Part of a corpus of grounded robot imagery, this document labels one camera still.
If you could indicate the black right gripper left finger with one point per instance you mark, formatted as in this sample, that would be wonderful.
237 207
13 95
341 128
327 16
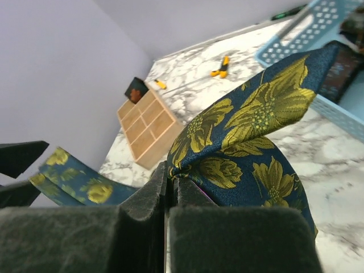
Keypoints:
144 203

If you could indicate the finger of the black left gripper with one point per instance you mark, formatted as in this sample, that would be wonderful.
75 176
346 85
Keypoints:
17 157
18 194

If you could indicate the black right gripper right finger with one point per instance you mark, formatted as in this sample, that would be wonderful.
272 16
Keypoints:
187 193

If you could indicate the blue yellow floral tie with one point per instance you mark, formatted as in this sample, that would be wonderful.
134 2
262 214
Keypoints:
225 150

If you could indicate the wooden compartment tray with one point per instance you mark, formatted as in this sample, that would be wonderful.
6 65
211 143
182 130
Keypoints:
150 128

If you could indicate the rolled dark orange-leaf tie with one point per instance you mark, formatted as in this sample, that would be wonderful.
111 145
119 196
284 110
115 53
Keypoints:
136 90

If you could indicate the folded dark patterned tie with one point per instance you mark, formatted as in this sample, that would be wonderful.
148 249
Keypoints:
345 68

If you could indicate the green black marker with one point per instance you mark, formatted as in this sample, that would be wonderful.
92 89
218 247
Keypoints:
288 13

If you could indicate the light blue plastic basket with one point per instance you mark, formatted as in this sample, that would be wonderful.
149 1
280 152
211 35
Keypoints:
306 36

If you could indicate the yellow black wire stripper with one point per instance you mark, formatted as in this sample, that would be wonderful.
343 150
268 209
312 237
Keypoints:
223 70

